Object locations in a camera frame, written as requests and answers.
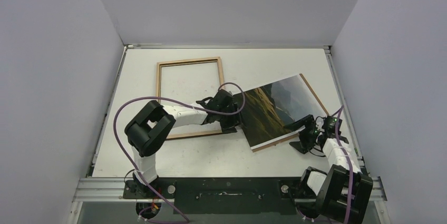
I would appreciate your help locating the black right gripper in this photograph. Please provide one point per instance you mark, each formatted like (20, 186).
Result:
(304, 133)

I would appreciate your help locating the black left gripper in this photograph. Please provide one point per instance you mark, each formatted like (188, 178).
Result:
(230, 126)

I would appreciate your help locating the aluminium rail front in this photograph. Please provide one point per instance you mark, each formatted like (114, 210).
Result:
(103, 189)

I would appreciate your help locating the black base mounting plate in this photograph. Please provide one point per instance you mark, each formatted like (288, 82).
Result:
(282, 195)

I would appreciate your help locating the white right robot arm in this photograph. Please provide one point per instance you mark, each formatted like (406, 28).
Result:
(341, 194)

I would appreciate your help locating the landscape photo print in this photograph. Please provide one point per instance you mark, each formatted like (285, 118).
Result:
(271, 106)

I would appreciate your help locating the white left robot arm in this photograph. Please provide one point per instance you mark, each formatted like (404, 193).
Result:
(150, 127)

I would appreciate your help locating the wooden picture frame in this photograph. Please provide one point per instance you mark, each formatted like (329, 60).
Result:
(189, 81)

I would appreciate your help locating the brown frame backing board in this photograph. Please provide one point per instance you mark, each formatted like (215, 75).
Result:
(288, 109)

